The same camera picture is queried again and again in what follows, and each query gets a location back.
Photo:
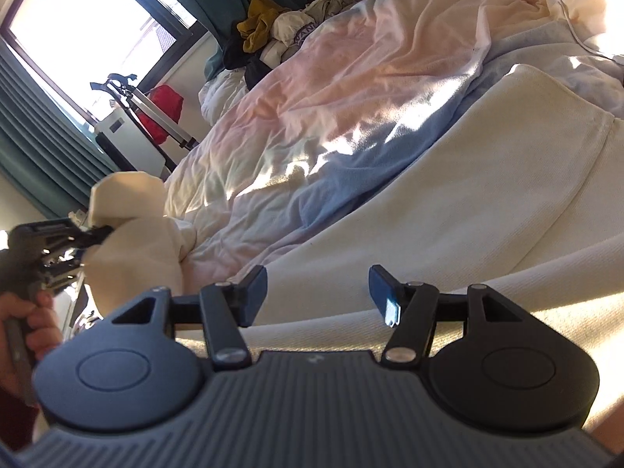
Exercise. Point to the white printed cloth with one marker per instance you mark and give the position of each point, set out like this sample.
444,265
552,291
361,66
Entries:
302,24

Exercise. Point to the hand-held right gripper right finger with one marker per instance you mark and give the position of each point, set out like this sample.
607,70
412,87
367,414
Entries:
382,292

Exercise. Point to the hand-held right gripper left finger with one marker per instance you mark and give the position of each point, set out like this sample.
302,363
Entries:
253,295

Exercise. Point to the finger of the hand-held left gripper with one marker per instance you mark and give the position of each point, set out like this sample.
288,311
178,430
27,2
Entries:
66,261
95,236

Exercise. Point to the dark cloth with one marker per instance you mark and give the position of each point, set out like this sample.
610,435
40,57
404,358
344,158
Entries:
243,68

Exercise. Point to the pink and white bed blanket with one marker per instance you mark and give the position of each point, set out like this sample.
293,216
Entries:
341,83

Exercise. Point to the red cloth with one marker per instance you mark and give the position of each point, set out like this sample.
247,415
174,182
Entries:
163,107

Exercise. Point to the black framed window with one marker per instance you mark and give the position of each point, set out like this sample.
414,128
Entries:
73,24

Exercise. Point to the yellow cloth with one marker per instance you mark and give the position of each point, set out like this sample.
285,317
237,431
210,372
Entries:
261,22

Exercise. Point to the crumpled white duvet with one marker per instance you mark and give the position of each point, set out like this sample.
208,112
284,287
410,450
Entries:
219,92

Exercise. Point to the person's left hand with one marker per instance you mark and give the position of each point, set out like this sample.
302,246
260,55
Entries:
46,321

